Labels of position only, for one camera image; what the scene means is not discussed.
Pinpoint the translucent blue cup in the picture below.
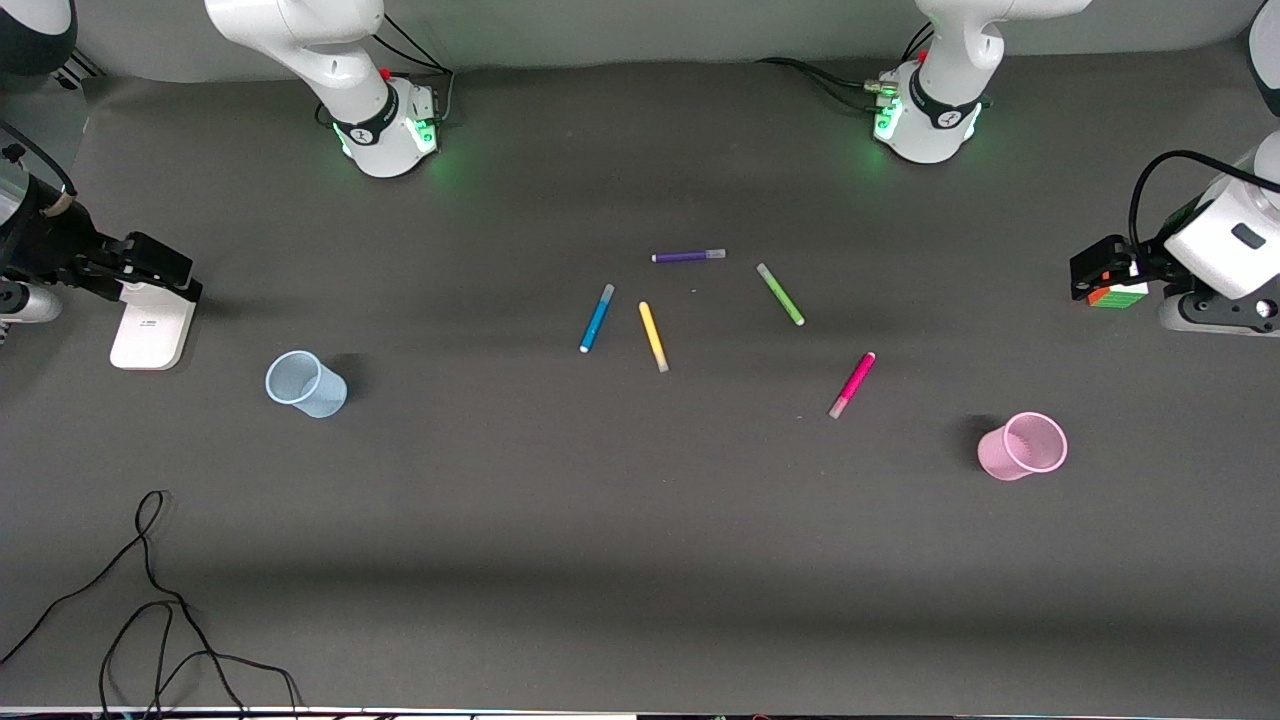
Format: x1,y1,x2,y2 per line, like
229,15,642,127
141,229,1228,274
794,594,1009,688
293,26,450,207
265,350,349,419

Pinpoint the yellow marker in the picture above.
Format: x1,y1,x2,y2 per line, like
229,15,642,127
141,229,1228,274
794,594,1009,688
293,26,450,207
638,301,670,374

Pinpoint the black arm base cable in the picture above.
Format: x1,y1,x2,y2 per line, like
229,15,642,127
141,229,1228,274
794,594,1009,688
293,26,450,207
316,12,457,129
755,25,937,113

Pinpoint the blue marker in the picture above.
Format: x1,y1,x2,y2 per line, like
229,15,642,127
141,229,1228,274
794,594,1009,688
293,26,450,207
579,284,616,354

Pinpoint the thin black loose cable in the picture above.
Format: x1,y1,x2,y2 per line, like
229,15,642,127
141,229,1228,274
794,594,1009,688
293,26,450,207
98,600,304,719
0,489,247,719

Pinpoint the white rectangular block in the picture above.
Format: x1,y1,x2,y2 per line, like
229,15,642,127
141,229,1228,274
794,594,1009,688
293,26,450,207
109,282,197,372

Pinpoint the black left arm base cable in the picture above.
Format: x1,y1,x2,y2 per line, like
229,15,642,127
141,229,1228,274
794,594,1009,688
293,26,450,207
755,25,937,113

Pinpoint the black right arm base cable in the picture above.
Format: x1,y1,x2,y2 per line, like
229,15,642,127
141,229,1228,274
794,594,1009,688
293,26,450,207
316,12,457,129

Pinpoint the translucent pink cup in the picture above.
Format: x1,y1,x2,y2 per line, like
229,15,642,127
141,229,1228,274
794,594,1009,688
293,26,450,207
977,411,1069,482

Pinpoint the green marker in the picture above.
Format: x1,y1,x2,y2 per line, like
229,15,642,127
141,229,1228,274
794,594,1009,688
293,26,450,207
756,262,806,327

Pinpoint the pink marker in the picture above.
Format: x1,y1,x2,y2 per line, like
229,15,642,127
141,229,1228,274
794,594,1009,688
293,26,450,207
828,351,877,420

